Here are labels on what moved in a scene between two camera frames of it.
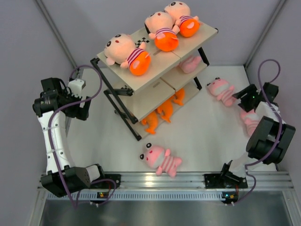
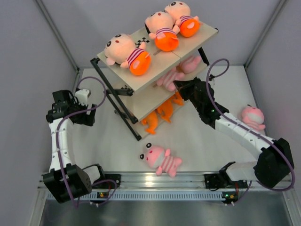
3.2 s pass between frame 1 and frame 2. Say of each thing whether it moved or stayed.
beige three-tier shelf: stayed
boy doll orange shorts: stayed
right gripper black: moved
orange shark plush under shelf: stayed
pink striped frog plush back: moved
